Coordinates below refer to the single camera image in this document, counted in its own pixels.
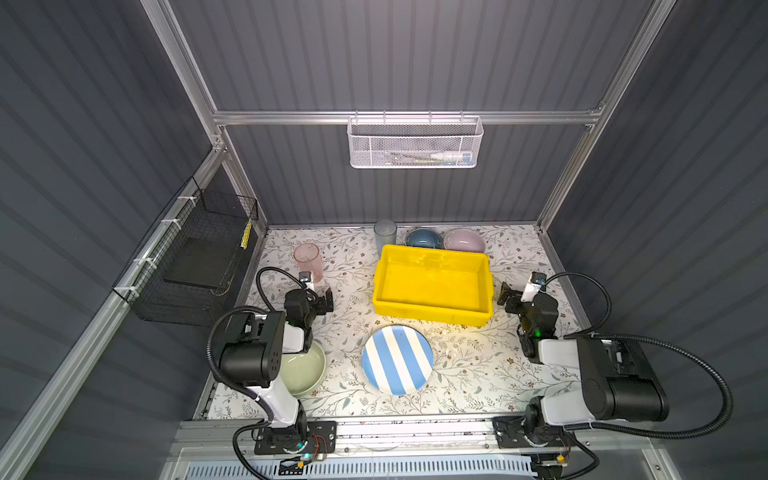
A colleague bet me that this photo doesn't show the blue white striped plate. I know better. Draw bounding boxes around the blue white striped plate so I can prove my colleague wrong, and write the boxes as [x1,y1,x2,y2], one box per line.
[362,325,434,397]

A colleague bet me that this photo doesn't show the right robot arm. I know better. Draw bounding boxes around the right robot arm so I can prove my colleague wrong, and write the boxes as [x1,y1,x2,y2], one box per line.
[497,280,670,430]

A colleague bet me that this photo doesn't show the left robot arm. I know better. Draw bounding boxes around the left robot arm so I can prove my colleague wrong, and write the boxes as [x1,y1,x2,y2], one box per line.
[206,289,334,435]

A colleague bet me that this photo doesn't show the yellow plastic bin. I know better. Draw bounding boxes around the yellow plastic bin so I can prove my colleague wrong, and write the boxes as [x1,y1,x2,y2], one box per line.
[372,245,494,327]

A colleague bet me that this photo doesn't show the pink plastic cup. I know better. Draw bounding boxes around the pink plastic cup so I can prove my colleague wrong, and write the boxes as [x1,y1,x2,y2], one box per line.
[293,243,324,283]

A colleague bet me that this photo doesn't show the light green bowl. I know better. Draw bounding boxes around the light green bowl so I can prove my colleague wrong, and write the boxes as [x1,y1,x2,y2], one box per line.
[280,341,327,397]

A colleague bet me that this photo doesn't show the lilac purple bowl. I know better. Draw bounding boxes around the lilac purple bowl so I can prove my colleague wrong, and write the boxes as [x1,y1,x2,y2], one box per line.
[443,228,486,253]

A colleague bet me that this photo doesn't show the floral table mat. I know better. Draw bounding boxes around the floral table mat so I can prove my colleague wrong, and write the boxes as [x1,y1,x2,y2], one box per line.
[247,227,579,417]

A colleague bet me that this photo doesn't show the dark blue bowl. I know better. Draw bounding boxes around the dark blue bowl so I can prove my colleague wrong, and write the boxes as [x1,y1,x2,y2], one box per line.
[405,228,443,249]

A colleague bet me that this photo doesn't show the grey blue plastic cup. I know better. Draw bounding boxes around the grey blue plastic cup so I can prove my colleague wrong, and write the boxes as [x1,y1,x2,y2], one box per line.
[374,219,397,255]

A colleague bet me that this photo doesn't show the items in mesh basket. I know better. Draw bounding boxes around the items in mesh basket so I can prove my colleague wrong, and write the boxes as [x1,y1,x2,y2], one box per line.
[385,151,475,167]

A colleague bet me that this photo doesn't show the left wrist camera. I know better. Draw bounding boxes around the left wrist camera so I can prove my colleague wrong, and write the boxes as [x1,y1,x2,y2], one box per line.
[299,271,313,287]

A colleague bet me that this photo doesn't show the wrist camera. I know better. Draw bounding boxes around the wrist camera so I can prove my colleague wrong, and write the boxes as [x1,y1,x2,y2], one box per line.
[521,272,547,303]
[299,271,313,287]

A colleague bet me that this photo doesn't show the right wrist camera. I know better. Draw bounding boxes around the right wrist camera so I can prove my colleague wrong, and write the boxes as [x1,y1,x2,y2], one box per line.
[521,272,547,303]

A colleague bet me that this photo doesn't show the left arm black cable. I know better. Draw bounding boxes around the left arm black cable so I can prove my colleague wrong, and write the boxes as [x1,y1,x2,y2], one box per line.
[206,266,308,480]

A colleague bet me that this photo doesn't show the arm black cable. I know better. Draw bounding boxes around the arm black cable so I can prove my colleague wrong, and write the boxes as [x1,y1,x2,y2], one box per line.
[206,266,308,480]
[543,271,734,440]

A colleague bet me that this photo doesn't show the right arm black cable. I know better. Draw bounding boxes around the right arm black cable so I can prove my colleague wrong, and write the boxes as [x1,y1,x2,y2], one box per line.
[543,271,734,440]

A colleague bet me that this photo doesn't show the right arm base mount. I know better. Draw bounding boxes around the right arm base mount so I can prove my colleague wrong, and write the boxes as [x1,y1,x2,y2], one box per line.
[492,416,574,449]

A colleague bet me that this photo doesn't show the black wire basket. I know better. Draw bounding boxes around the black wire basket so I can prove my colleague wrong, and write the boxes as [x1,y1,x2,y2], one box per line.
[113,180,259,327]

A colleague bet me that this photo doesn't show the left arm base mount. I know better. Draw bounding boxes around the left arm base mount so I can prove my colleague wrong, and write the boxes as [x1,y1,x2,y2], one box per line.
[251,421,338,455]

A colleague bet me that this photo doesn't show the aluminium front rail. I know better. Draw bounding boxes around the aluminium front rail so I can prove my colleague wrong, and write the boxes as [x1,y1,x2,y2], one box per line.
[168,412,651,462]

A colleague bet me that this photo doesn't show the white wire mesh basket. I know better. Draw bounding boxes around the white wire mesh basket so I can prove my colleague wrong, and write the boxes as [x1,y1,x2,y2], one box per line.
[346,113,484,170]

